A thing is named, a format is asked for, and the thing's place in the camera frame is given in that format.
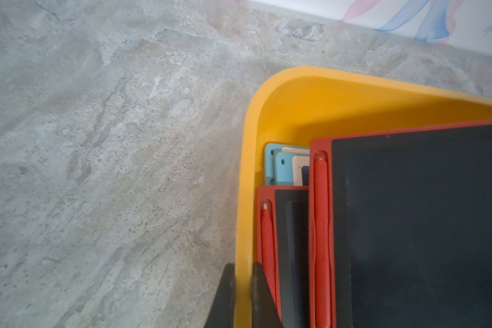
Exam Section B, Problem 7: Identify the yellow plastic storage box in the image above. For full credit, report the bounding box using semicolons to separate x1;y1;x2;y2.
234;67;492;327

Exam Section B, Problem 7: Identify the red stylus pen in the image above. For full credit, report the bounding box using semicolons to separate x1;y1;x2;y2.
313;153;332;327

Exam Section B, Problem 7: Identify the red writing tablet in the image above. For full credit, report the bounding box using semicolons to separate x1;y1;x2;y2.
309;120;492;327
256;185;310;327

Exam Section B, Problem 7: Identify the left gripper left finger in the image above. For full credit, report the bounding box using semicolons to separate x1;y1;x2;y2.
204;263;235;328

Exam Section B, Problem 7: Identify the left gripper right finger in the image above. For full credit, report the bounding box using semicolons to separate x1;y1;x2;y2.
251;262;284;328

